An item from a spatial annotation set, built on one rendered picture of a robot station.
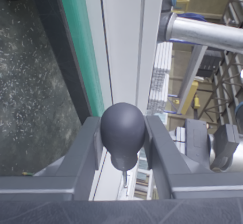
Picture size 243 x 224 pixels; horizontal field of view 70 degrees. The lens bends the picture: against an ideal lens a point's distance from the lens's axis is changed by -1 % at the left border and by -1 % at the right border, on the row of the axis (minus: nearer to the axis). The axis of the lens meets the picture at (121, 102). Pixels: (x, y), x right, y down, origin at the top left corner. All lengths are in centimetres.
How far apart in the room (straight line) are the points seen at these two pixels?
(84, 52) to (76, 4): 5
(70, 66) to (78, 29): 5
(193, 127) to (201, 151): 6
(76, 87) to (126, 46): 8
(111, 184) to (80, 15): 25
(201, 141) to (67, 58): 36
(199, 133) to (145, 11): 34
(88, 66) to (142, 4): 9
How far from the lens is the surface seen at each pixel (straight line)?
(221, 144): 43
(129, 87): 28
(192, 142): 45
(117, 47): 23
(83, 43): 19
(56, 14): 18
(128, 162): 17
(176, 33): 106
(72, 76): 23
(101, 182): 32
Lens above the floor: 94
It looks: 9 degrees down
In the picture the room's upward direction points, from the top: 99 degrees clockwise
